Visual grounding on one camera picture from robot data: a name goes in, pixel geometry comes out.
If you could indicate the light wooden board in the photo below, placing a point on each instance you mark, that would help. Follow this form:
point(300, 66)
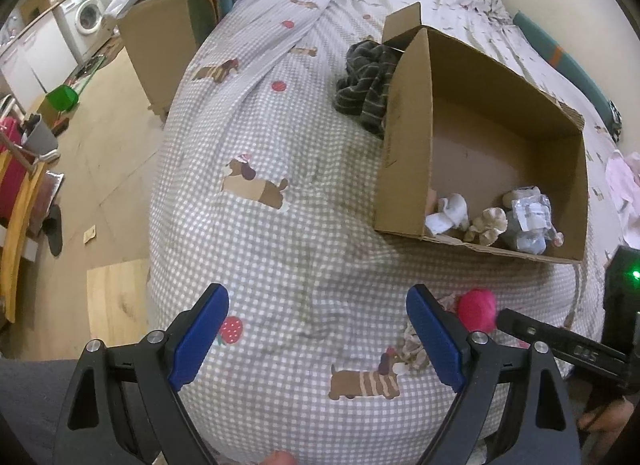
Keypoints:
point(117, 300)

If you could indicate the grey bin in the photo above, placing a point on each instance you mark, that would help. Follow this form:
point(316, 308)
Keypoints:
point(42, 140)

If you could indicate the clear plastic packet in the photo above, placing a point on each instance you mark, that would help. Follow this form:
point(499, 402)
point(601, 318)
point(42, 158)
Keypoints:
point(530, 212)

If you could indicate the large brown cardboard box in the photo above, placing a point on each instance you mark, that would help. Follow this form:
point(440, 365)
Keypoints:
point(155, 45)

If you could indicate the white socks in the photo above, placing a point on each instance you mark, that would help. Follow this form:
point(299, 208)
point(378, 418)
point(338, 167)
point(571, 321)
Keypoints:
point(450, 212)

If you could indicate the small floor label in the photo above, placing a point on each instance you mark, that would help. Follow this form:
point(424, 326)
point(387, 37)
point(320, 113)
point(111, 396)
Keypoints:
point(90, 236)

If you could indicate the checkered bed cover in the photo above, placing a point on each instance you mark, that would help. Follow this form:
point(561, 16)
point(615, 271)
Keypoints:
point(280, 245)

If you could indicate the white cabinet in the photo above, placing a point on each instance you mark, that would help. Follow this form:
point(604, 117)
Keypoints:
point(35, 65)

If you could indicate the dark floor mat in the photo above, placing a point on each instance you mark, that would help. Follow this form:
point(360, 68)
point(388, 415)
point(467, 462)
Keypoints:
point(87, 69)

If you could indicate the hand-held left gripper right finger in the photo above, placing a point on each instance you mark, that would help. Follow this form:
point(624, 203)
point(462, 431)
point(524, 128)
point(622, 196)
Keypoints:
point(432, 335)

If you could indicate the crumpled printed cloth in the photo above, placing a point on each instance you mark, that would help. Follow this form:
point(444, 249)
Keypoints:
point(490, 5)

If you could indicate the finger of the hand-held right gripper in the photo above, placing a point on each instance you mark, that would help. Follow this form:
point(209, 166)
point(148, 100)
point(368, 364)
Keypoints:
point(550, 337)

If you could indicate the light blue fluffy socks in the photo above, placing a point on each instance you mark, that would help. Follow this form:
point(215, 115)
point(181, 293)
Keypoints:
point(530, 242)

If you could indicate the grey and white sock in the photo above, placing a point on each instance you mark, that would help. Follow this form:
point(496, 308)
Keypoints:
point(522, 192)

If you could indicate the black patterned cloth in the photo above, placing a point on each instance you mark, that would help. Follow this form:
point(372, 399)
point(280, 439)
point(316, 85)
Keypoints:
point(614, 117)

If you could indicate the white washing machine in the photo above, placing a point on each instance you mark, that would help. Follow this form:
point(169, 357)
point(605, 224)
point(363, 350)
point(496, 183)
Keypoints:
point(87, 15)

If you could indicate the cream fluffy sock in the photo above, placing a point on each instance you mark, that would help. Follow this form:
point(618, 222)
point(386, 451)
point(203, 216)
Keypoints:
point(487, 222)

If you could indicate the red suitcase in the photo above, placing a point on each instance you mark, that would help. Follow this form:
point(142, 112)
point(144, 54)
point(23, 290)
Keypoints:
point(12, 175)

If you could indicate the brown lace socks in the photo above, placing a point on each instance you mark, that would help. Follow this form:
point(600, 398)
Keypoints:
point(412, 345)

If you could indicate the pink clothing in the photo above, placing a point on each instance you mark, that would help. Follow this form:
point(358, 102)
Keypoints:
point(625, 180)

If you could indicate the person's left hand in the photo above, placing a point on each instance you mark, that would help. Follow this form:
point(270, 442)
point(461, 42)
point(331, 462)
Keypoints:
point(281, 459)

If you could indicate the dark striped cloth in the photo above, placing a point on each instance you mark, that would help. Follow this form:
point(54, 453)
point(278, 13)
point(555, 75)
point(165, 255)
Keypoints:
point(365, 90)

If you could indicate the person's right hand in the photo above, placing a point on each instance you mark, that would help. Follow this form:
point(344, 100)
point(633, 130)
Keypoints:
point(607, 417)

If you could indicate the teal pillow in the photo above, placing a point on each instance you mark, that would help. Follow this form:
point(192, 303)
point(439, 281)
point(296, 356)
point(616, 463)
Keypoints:
point(560, 55)

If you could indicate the pink socks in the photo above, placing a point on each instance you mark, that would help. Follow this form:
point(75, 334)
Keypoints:
point(477, 307)

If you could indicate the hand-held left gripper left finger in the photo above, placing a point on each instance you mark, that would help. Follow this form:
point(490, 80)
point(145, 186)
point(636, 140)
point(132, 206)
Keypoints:
point(197, 340)

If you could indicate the black slipper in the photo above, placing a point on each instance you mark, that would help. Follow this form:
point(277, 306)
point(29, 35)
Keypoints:
point(54, 232)

